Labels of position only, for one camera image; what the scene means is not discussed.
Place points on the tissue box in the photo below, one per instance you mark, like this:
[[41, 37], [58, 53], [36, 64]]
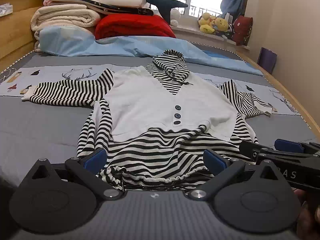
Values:
[[6, 9]]

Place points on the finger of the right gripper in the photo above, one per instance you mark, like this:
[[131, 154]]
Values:
[[250, 149], [296, 147]]

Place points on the yellow plush toys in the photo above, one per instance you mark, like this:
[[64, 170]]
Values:
[[210, 24]]

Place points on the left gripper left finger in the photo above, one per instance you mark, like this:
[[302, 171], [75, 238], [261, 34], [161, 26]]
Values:
[[85, 170]]

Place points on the striped white hooded sweater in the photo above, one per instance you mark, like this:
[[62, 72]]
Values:
[[156, 121]]

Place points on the light blue quilt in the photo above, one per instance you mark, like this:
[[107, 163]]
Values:
[[70, 40]]

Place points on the red knitted blanket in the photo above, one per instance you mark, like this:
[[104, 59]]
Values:
[[132, 25]]

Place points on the white plush toy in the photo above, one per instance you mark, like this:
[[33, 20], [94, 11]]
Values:
[[174, 17]]

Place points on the cream folded blanket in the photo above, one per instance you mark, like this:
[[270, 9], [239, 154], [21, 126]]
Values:
[[62, 14]]

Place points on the right human hand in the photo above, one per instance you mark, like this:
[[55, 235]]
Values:
[[308, 220]]

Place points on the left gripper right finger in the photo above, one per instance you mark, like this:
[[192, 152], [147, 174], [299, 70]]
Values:
[[224, 172]]

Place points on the red cushion on windowsill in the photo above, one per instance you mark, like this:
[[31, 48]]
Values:
[[242, 28]]

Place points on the purple bag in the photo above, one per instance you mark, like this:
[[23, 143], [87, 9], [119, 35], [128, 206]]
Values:
[[267, 60]]

